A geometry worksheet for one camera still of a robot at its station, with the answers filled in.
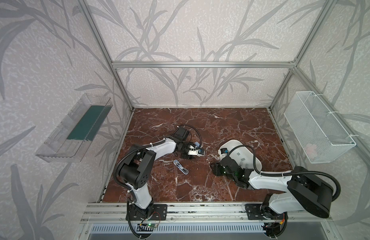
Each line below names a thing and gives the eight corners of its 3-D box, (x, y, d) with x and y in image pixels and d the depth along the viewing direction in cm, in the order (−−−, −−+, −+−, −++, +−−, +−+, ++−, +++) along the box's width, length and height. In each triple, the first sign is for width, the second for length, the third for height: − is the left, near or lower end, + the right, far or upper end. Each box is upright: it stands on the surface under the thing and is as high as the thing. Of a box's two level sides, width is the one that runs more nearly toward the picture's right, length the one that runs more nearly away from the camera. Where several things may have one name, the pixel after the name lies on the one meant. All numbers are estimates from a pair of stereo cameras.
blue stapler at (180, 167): (174, 164, 92) (173, 161, 89) (176, 161, 93) (176, 158, 90) (185, 176, 88) (185, 173, 84) (188, 173, 89) (188, 170, 85)
